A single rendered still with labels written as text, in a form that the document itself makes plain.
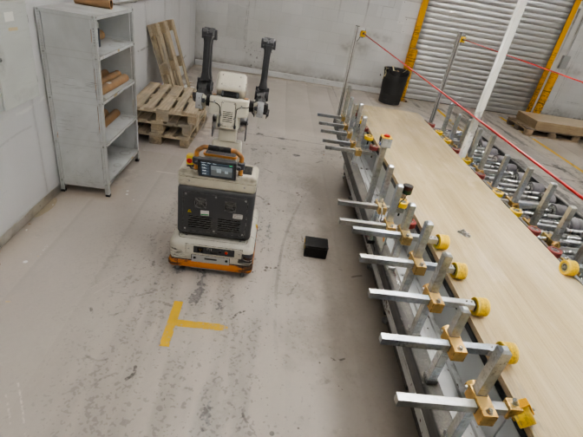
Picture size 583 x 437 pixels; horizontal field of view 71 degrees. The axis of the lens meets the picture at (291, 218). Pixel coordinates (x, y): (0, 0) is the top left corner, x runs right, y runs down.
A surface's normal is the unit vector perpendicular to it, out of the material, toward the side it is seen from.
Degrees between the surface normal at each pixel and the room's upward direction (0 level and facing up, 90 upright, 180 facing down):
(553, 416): 0
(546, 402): 0
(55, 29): 90
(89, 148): 90
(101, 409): 0
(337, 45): 90
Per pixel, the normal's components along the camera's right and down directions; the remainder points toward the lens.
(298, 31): 0.01, 0.51
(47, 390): 0.15, -0.85
